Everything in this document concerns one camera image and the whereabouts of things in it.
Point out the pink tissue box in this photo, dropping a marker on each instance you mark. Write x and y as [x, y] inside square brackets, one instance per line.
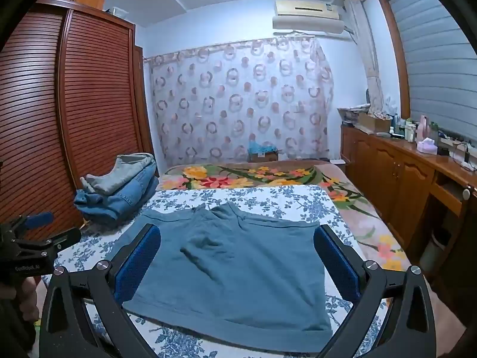
[426, 146]

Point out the tied white curtain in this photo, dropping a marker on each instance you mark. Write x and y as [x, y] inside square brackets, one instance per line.
[367, 56]

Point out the blue floral white blanket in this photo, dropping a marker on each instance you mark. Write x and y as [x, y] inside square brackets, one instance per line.
[298, 201]

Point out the white bottle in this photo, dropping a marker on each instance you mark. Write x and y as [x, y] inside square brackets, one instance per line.
[410, 133]

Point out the teal pants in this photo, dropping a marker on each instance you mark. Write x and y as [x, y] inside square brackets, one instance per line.
[238, 264]

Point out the cardboard box with blue contents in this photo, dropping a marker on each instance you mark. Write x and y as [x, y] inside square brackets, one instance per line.
[262, 153]

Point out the colourful flower blanket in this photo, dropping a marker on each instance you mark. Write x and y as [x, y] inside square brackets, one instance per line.
[223, 177]

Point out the brown louvred wardrobe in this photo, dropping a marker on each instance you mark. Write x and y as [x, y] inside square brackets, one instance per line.
[97, 100]

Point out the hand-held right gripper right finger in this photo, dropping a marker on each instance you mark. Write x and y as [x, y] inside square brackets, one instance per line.
[337, 264]

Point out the folded grey pants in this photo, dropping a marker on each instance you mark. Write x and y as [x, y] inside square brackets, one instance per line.
[119, 173]

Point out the grey window blind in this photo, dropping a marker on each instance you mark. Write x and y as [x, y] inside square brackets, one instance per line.
[432, 52]

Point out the person's left hand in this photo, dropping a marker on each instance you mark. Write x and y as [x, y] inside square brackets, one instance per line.
[24, 296]

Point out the grey waste bin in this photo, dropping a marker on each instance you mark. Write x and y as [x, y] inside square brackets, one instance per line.
[434, 253]

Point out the folded blue jeans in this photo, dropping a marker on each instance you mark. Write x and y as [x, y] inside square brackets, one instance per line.
[123, 199]

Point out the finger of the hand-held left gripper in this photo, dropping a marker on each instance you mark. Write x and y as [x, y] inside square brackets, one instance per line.
[61, 239]
[37, 219]

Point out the wooden sideboard cabinet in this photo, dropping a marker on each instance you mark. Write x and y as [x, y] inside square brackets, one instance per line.
[395, 171]

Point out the pink bottle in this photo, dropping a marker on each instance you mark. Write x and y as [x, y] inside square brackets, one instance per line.
[423, 126]

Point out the white air conditioner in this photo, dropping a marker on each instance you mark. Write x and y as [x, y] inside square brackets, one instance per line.
[305, 16]

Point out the green bottle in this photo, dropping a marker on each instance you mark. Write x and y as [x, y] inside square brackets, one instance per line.
[434, 130]

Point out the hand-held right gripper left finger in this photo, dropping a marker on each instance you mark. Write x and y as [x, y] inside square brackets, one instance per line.
[138, 264]

